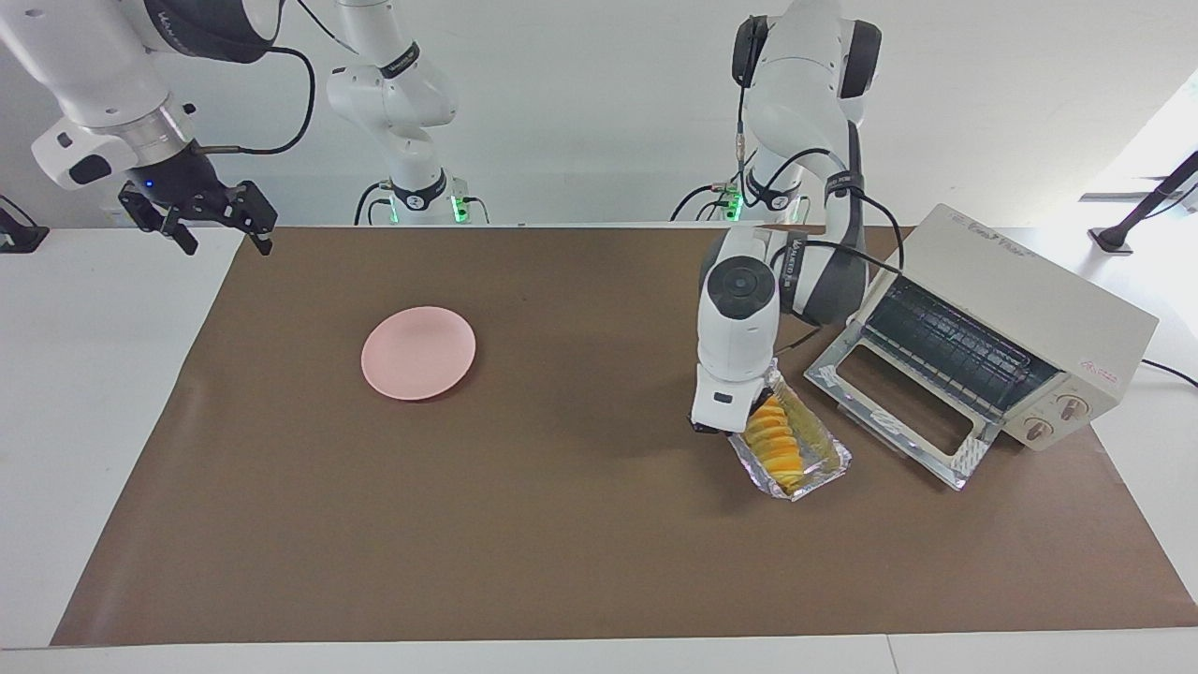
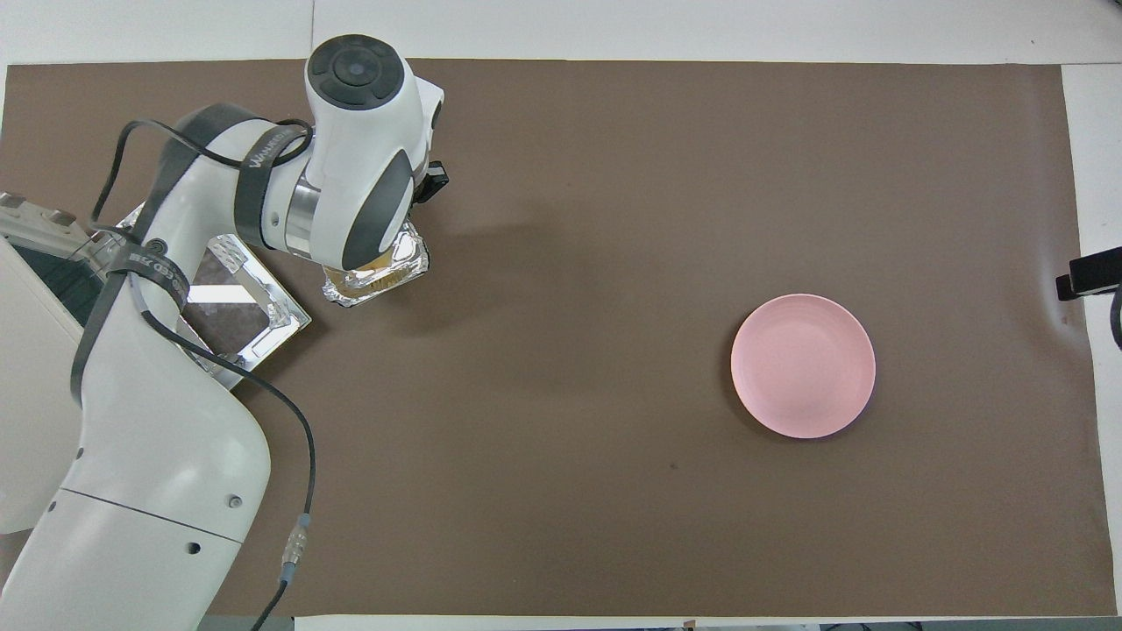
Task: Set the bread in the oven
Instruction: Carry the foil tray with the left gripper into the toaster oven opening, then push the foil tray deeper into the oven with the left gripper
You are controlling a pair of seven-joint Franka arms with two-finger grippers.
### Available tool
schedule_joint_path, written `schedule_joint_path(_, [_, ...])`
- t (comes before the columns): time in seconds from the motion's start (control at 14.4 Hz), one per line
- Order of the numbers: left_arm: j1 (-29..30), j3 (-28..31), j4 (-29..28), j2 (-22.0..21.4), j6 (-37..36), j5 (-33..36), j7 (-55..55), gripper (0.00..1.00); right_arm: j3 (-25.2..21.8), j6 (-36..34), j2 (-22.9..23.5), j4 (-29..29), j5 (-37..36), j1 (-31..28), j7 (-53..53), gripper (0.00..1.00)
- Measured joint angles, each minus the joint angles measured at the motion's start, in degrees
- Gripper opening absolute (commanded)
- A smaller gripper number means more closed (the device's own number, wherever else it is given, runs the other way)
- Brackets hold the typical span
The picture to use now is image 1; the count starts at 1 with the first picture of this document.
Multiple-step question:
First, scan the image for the yellow sliced bread loaf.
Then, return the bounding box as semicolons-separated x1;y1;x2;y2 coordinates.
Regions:
743;392;809;495

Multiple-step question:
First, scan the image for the silver foil baking tray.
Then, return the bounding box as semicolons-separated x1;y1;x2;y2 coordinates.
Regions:
727;369;854;503

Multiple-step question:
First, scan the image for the glass oven door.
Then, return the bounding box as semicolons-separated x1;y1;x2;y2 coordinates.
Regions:
804;334;1004;492

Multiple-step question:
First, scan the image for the cream toaster oven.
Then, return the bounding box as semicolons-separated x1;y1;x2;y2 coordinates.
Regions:
804;203;1161;492

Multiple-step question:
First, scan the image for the black clamp stand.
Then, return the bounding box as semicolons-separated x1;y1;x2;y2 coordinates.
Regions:
0;194;51;255

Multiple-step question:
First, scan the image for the brown table mat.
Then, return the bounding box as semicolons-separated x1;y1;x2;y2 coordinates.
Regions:
50;225;1198;648

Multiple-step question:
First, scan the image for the pink round plate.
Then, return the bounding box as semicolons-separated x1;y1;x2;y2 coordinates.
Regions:
360;305;477;403

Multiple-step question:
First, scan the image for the black tripod stand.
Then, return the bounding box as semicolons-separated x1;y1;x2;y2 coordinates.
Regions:
1088;150;1198;256

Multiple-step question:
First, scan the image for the black right base cable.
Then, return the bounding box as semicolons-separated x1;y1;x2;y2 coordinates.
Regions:
353;180;396;227

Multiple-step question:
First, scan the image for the black base cable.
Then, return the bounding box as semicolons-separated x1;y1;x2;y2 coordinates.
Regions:
353;180;396;227
668;140;760;224

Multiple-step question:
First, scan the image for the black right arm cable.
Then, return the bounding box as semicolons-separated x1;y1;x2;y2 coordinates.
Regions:
190;0;320;156

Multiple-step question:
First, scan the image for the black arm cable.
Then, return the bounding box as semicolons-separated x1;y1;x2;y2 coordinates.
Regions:
190;0;320;156
733;54;906;354

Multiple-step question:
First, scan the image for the black left base cable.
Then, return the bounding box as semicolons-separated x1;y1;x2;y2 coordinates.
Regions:
668;140;760;224

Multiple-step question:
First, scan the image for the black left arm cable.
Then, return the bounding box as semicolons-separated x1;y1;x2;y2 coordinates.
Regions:
733;54;906;354

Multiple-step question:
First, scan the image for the black oven power cable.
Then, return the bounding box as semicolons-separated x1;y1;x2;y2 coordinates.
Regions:
1139;358;1198;390

